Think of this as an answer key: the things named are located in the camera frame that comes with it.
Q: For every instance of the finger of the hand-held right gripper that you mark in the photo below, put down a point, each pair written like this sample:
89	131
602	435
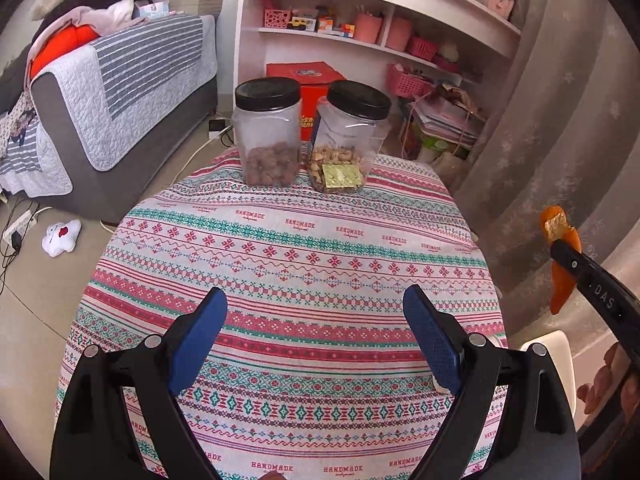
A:
600	292

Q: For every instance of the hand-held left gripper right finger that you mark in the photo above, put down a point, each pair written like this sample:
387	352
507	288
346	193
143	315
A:
430	340

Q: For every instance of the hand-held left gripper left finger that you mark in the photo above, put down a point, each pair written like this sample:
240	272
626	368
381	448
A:
200	340

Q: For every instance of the orange peel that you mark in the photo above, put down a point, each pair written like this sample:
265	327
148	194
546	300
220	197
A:
560	295

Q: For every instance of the white plastic bin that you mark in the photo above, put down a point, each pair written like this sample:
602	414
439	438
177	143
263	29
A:
557	345

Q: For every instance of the person's right hand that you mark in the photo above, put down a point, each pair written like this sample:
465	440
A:
602	380

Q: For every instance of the patterned tablecloth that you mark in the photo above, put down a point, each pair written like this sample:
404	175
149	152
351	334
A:
300	240

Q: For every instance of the beige tote bag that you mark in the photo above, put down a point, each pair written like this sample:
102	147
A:
449	170

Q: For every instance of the white cloud plush toy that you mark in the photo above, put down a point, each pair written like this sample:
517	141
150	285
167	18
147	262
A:
62	237

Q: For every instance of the grey sofa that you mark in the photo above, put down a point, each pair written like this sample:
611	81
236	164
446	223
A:
100	190

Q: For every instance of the grey embroidered curtain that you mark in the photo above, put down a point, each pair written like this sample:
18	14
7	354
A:
550	110

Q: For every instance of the green and white box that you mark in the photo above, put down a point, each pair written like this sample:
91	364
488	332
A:
442	146

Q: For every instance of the clear jar with yellow label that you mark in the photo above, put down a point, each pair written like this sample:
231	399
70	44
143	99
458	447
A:
345	145

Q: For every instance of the black power adapter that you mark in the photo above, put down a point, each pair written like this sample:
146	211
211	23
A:
218	126

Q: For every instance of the white power strip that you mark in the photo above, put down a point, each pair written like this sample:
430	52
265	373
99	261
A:
17	225

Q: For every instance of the clear jar with brown nuts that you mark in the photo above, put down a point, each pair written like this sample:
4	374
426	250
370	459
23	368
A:
267	135

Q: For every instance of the stack of papers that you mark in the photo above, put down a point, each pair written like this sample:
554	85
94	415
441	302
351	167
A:
445	120

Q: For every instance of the striped bed sheet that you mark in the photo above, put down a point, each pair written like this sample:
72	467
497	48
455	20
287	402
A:
30	155

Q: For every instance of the large pink plastic basket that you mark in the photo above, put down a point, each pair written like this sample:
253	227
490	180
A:
407	82

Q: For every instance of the grey striped quilt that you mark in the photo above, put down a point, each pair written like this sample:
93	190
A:
150	60

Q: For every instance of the red cardboard box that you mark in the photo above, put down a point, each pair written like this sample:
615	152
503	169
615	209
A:
305	72

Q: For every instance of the pink woven basket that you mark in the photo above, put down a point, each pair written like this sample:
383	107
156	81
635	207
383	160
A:
422	48

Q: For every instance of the pink gift box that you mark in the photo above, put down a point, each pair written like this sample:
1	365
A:
501	6

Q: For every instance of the pink cylinder container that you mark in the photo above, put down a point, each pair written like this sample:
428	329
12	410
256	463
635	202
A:
398	34

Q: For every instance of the white shelf unit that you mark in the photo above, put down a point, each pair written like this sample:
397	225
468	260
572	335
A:
242	35

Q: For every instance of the colourful puzzle cube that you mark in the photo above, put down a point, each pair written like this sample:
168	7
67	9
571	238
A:
348	30

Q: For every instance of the orange cushion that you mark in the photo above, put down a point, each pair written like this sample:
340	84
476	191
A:
65	42

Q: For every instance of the small pink lattice basket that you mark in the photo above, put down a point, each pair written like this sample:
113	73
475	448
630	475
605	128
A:
277	19

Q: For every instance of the yellow toy car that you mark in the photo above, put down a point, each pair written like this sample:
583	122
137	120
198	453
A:
297	23

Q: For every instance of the tissue box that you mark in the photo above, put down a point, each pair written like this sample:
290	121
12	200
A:
151	7

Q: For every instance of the pink cloth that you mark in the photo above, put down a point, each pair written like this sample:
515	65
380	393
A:
115	12

